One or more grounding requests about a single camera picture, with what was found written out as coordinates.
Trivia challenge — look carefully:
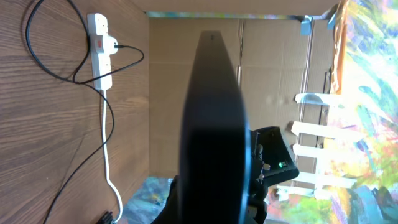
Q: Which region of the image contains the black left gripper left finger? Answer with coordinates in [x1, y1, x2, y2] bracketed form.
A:
[152, 175, 180, 224]

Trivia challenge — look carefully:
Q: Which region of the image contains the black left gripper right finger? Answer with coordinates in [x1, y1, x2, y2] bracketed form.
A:
[248, 180, 267, 223]

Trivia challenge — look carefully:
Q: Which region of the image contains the blue Samsung Galaxy smartphone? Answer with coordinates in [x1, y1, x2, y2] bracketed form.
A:
[178, 31, 251, 223]

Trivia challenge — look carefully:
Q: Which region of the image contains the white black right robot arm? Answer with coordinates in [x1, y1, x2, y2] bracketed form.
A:
[250, 126, 300, 187]

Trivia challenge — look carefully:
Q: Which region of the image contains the white USB charger plug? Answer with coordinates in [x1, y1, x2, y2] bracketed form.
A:
[95, 35, 118, 55]

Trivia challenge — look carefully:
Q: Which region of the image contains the colourful painted sheet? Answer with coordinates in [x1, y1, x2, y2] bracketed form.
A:
[133, 1, 397, 223]

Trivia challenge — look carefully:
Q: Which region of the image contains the cardboard backdrop panel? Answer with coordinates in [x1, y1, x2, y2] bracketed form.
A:
[136, 0, 335, 177]

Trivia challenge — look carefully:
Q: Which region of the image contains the white power strip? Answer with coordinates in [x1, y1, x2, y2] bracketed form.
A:
[87, 13, 112, 90]

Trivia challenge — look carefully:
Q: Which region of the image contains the white power strip cord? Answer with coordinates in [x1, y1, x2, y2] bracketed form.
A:
[101, 89, 124, 223]

